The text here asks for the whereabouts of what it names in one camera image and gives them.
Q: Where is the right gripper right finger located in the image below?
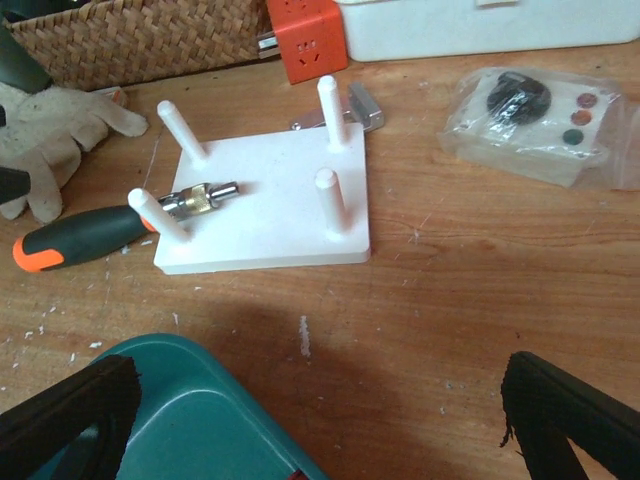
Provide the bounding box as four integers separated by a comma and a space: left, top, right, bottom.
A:
501, 351, 639, 479

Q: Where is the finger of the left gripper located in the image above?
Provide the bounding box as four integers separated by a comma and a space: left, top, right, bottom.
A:
0, 167, 31, 204

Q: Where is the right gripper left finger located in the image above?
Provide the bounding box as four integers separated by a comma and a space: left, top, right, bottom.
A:
1, 355, 140, 479

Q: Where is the orange black handled screwdriver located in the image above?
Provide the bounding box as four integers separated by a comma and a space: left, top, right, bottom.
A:
12, 182, 240, 273

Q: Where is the bagged white control box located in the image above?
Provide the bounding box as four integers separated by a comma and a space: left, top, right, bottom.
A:
439, 67, 639, 190

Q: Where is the white work glove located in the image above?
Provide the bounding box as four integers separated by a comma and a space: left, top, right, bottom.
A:
1, 84, 148, 223

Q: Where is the teal plastic tray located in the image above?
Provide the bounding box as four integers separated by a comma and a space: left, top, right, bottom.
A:
29, 333, 331, 480

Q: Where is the woven basket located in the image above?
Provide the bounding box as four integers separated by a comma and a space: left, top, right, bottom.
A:
1, 0, 271, 91

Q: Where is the orange power cube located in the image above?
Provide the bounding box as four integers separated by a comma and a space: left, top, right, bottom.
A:
257, 0, 348, 84

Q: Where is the white plastic toolbox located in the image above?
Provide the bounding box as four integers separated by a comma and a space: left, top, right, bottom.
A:
337, 0, 639, 62

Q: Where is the white four-peg base plate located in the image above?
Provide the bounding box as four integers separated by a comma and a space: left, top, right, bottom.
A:
154, 75, 371, 275

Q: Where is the metal hinge bracket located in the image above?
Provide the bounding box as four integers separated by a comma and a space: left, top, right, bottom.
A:
290, 82, 385, 132

